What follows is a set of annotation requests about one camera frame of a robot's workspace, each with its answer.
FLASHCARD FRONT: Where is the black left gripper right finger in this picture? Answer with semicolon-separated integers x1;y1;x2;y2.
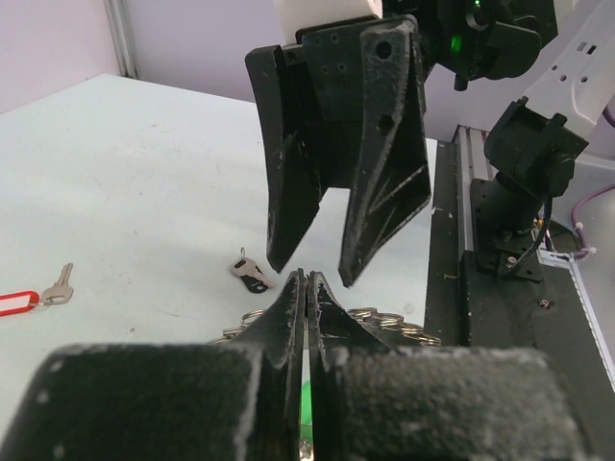
307;272;594;460

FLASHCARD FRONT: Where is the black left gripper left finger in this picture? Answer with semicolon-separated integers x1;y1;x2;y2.
1;270;307;460

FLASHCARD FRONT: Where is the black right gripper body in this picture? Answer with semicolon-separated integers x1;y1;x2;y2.
285;13;426;189

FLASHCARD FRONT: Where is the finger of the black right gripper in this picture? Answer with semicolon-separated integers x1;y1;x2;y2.
338;21;431;287
245;45;322;273

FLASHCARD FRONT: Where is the large keyring with many rings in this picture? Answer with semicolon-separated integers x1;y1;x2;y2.
206;306;443;461

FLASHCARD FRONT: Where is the key with black tag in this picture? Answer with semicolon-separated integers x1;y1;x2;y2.
230;247;276;294

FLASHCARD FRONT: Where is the key with red tag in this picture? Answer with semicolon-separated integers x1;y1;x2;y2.
1;262;74;317

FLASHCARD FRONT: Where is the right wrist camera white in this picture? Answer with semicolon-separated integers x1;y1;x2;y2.
274;0;383;44

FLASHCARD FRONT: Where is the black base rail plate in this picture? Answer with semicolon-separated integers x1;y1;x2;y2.
425;126;614;460

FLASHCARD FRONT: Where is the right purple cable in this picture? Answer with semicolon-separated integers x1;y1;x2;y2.
570;103;615;260

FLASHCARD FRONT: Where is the aluminium frame post left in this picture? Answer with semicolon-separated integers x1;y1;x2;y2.
104;0;139;80

